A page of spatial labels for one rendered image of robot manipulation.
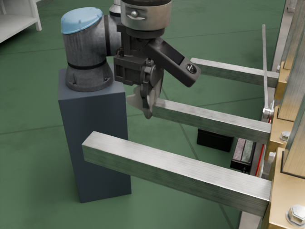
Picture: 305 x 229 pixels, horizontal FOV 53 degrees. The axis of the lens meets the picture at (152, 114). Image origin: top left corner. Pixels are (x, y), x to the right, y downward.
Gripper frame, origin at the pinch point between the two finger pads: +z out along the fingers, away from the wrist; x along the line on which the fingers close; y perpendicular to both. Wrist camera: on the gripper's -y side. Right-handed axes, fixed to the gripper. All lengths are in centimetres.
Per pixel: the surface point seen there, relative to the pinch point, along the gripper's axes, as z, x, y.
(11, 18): 77, -184, 234
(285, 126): -5.5, -0.5, -26.4
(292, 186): -15.4, 24.3, -25.9
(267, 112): -3.7, -6.3, -22.9
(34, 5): 63, -194, 210
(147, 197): 83, -39, 16
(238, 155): 11.6, -7.9, -19.7
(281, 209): -15.4, 27.7, -25.0
